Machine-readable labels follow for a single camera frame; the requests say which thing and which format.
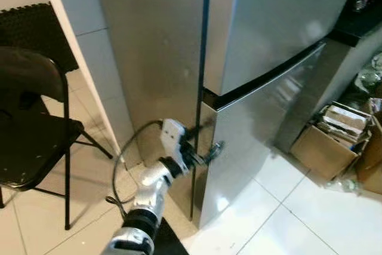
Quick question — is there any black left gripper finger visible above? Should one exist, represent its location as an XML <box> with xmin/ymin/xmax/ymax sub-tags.
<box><xmin>186</xmin><ymin>119</ymin><xmax>217</xmax><ymax>140</ymax></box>
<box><xmin>199</xmin><ymin>140</ymin><xmax>226</xmax><ymax>166</ymax></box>

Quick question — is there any silver fridge body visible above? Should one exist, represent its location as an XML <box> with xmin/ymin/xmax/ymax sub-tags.
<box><xmin>90</xmin><ymin>0</ymin><xmax>210</xmax><ymax>223</ymax></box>

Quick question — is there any cardboard box with papers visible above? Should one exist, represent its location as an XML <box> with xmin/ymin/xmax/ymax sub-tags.
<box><xmin>291</xmin><ymin>103</ymin><xmax>372</xmax><ymax>182</ymax></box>

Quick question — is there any silver freezer door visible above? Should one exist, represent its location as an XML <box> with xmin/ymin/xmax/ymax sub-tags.
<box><xmin>203</xmin><ymin>0</ymin><xmax>362</xmax><ymax>97</ymax></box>

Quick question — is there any empty clear plastic bottle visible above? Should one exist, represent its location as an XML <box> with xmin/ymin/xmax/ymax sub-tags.
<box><xmin>325</xmin><ymin>177</ymin><xmax>360</xmax><ymax>194</ymax></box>

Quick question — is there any grey kitchen counter black top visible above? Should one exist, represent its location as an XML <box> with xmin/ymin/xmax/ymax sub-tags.
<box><xmin>273</xmin><ymin>0</ymin><xmax>382</xmax><ymax>155</ymax></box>

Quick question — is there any black folding chair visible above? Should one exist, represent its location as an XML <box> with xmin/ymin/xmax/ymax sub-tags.
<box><xmin>0</xmin><ymin>46</ymin><xmax>114</xmax><ymax>232</ymax></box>

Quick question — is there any grey green bag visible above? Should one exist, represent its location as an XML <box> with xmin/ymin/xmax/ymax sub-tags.
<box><xmin>357</xmin><ymin>52</ymin><xmax>382</xmax><ymax>96</ymax></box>

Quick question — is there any black foam panel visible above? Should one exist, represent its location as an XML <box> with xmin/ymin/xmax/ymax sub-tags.
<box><xmin>0</xmin><ymin>2</ymin><xmax>79</xmax><ymax>75</ymax></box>

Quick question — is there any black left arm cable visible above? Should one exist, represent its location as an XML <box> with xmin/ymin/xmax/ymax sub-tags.
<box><xmin>106</xmin><ymin>119</ymin><xmax>165</xmax><ymax>220</ymax></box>

